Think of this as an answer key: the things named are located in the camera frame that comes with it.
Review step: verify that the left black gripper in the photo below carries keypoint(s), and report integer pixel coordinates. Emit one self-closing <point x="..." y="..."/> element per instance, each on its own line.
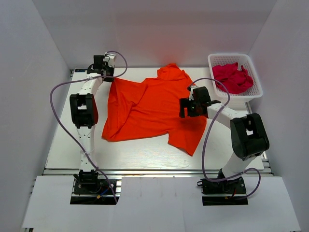
<point x="111" y="68"/>

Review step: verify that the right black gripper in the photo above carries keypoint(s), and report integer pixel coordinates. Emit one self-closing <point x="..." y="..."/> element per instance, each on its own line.
<point x="185" y="103"/>

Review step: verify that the orange t shirt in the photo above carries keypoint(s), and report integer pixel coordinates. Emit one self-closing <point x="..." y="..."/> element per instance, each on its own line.
<point x="151" y="108"/>

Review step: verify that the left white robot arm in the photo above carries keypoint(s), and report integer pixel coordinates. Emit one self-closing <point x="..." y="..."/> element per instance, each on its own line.
<point x="83" y="108"/>

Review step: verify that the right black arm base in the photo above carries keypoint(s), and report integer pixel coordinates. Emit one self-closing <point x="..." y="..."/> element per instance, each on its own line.
<point x="236" y="186"/>

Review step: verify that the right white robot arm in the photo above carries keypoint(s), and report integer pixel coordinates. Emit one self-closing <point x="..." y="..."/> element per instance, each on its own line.
<point x="248" y="135"/>

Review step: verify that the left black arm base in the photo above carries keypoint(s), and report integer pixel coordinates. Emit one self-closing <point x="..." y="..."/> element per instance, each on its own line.
<point x="89" y="183"/>

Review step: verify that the magenta t shirt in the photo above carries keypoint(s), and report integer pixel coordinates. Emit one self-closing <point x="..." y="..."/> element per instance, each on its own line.
<point x="234" y="79"/>

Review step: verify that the white plastic basket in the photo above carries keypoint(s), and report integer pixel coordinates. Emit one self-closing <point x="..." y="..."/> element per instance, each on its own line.
<point x="243" y="60"/>

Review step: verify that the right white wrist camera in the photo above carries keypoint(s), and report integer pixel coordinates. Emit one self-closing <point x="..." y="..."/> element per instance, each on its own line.
<point x="191" y="90"/>

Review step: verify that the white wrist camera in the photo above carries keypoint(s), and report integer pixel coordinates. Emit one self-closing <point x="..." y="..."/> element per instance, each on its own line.
<point x="191" y="90"/>
<point x="109" y="60"/>

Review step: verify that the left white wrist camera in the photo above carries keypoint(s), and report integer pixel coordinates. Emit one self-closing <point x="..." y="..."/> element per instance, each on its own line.
<point x="109" y="60"/>

